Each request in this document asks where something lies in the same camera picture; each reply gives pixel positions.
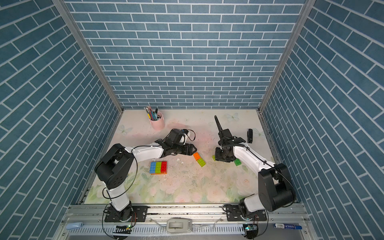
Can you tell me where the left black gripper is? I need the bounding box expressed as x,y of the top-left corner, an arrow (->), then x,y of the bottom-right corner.
171,143 -> 198,156

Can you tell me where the red lego brick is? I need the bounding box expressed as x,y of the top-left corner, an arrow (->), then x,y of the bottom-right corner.
161,161 -> 168,174

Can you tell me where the lime green lego brick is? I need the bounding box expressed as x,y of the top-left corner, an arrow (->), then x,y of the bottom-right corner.
156,162 -> 162,173

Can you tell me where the orange lego brick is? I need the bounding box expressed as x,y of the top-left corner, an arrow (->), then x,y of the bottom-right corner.
193,152 -> 201,161

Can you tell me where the light blue lego brick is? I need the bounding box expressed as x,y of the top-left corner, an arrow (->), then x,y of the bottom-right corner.
149,162 -> 157,175

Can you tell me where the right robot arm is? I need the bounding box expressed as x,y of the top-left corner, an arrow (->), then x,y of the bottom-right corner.
215,116 -> 296,218

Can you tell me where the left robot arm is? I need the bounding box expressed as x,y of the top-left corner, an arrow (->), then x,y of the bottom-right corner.
95,129 -> 197,222

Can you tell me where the pink pen cup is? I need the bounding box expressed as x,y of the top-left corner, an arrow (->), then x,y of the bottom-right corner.
150,112 -> 165,131

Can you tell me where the black small box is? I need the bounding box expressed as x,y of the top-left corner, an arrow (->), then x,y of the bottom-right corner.
247,129 -> 253,144

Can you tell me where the grey handheld device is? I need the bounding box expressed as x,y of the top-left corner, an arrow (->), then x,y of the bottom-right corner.
166,218 -> 193,234

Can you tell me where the blue marker pen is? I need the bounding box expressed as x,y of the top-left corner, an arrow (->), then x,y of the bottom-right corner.
274,223 -> 303,230

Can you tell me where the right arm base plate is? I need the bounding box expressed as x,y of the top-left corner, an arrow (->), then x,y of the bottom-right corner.
222,204 -> 267,222

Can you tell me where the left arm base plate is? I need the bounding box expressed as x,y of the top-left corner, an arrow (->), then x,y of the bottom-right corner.
104,205 -> 149,223

